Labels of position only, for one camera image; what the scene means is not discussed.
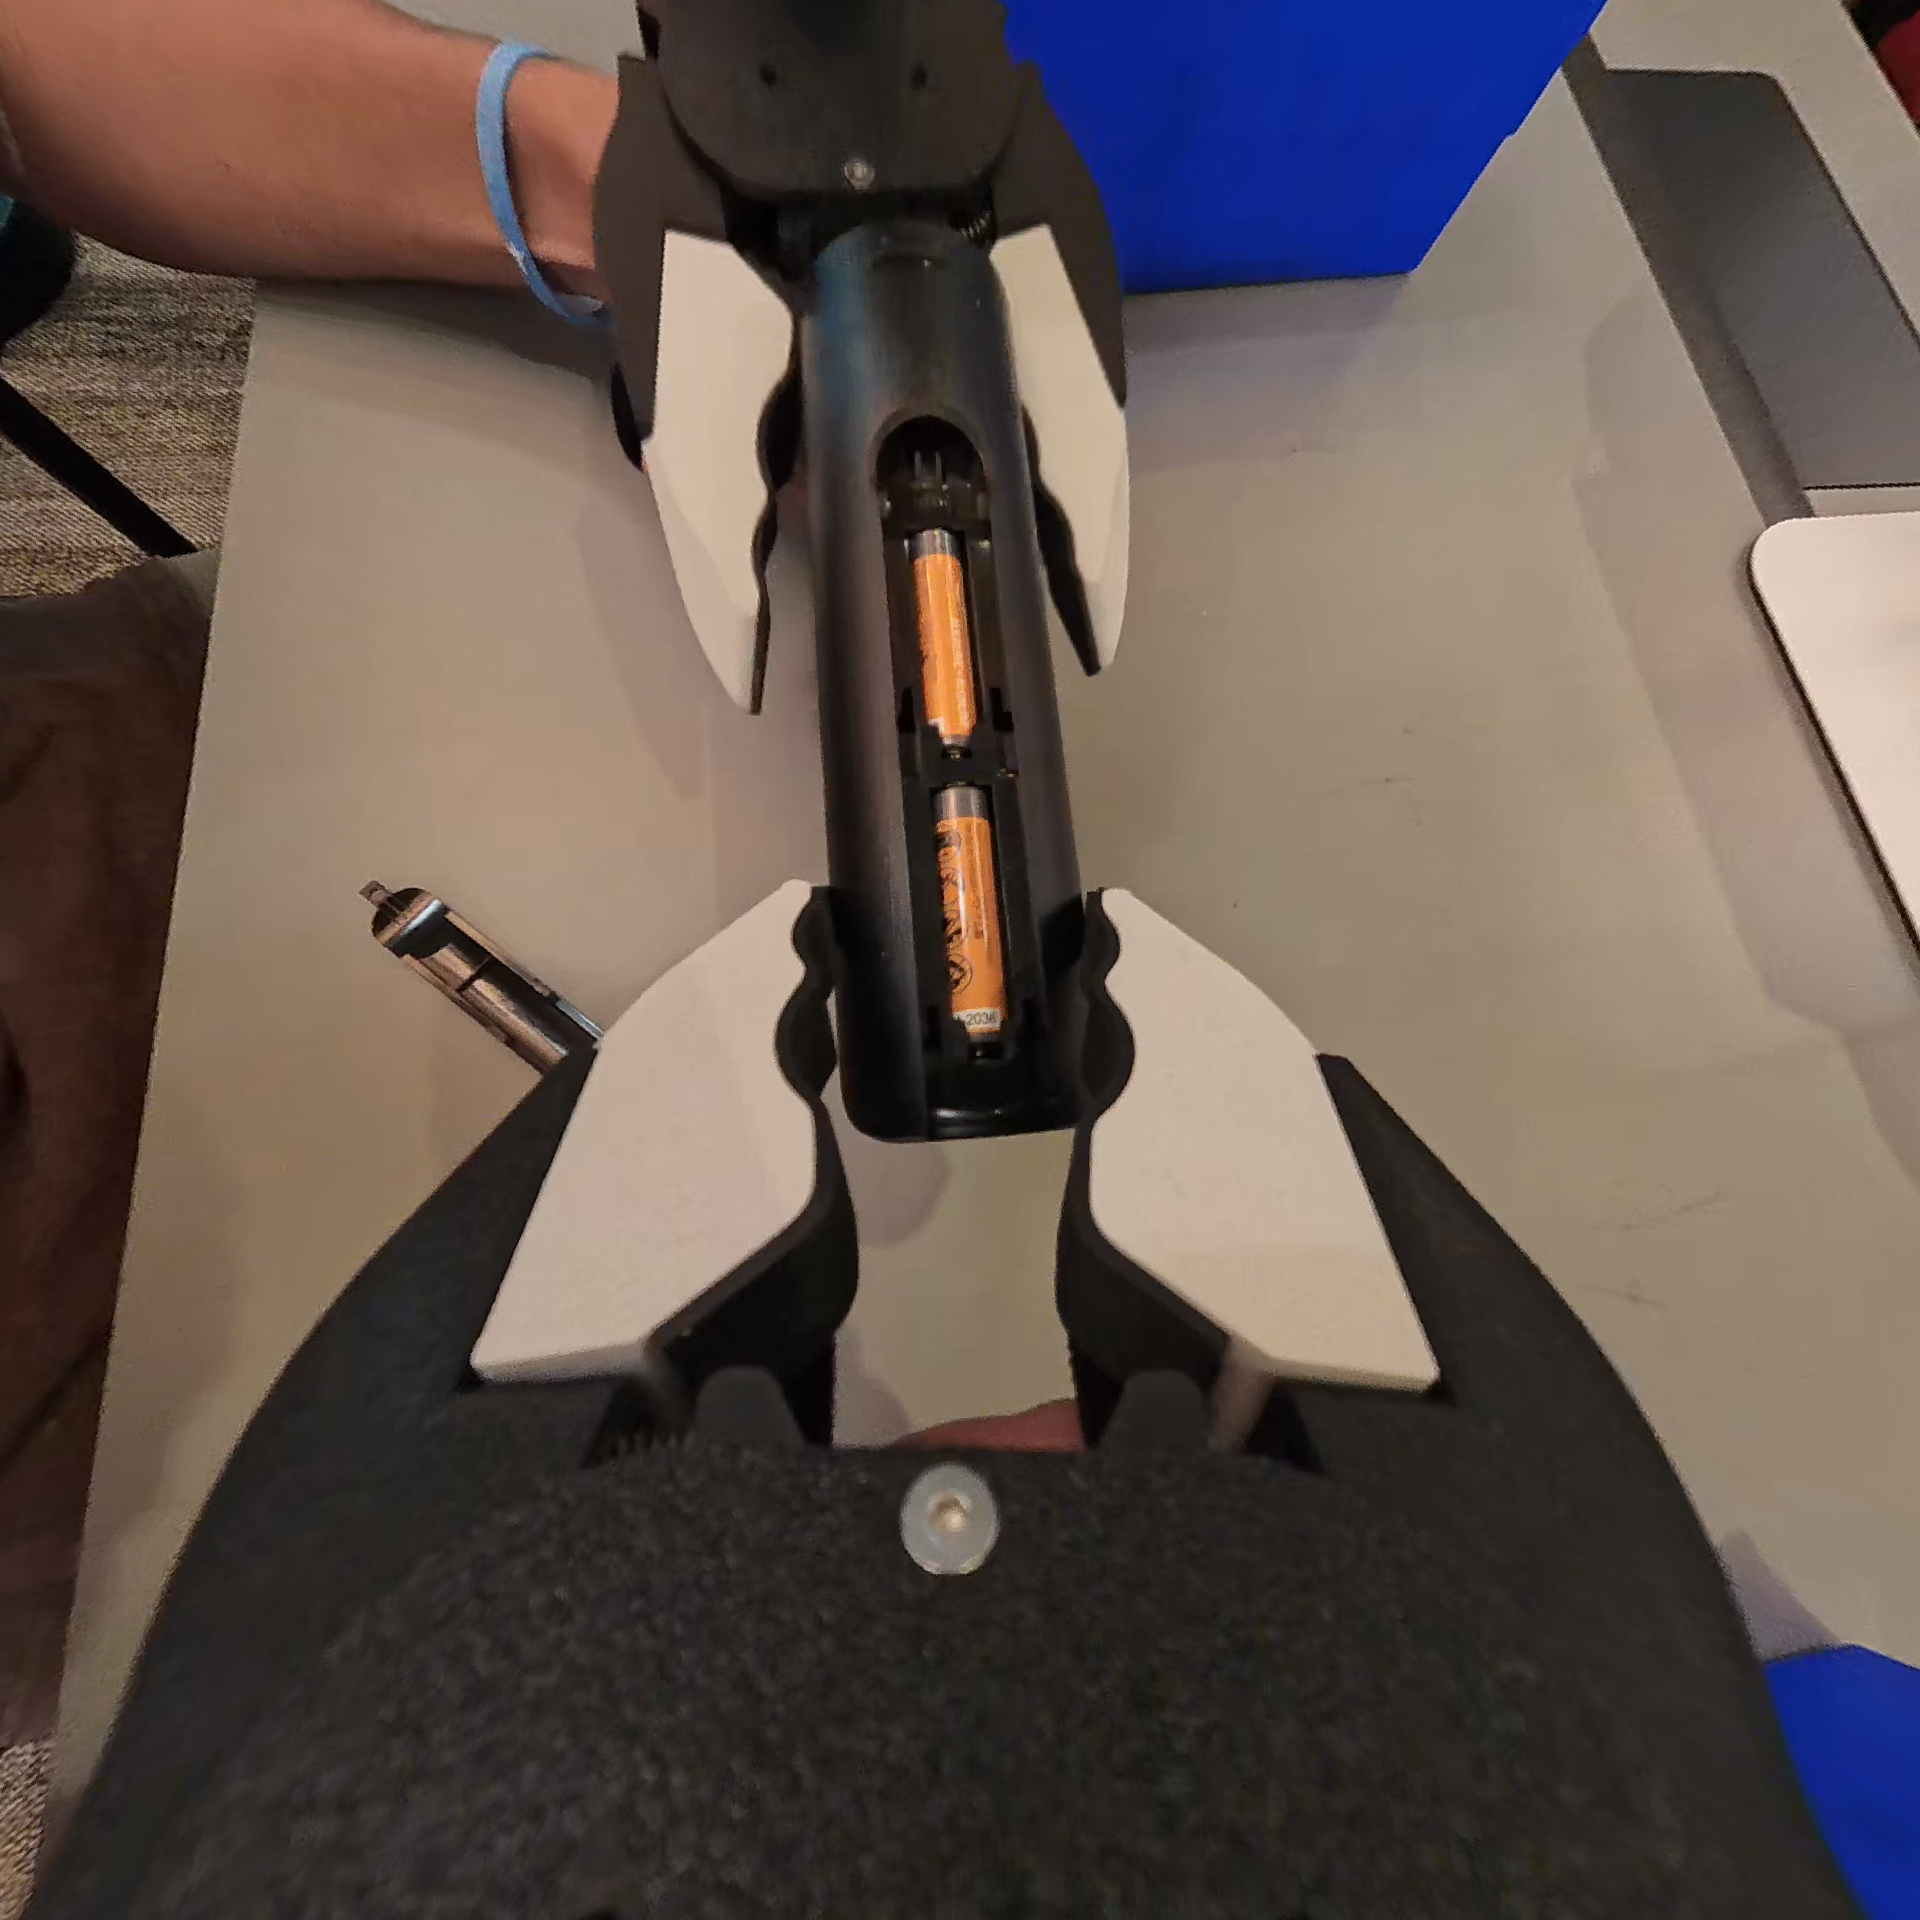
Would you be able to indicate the blue wristband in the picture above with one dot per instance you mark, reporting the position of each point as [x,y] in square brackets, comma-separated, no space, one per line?
[503,166]

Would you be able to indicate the person's left forearm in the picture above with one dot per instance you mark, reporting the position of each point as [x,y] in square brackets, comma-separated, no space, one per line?
[271,135]

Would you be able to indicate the black battery cover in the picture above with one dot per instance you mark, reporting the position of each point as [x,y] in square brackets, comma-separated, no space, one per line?
[481,968]

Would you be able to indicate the grey desk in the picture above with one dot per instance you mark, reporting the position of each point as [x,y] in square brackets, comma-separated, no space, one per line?
[1348,676]

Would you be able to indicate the blue plastic bin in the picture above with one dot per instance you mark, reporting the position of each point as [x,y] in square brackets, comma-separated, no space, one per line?
[1860,1786]
[1275,135]

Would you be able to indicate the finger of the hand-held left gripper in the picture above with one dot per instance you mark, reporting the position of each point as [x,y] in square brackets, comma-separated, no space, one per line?
[704,435]
[1079,452]

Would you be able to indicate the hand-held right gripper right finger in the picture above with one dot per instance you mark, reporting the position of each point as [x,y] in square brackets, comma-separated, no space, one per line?
[1243,1184]

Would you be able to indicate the black remote control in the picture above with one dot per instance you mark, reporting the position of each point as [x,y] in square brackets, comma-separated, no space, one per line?
[856,676]

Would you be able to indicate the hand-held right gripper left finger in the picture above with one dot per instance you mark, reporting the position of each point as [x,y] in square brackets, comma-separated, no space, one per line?
[662,1184]

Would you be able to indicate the orange battery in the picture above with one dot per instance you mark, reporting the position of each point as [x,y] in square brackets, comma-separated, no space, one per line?
[950,630]
[968,915]

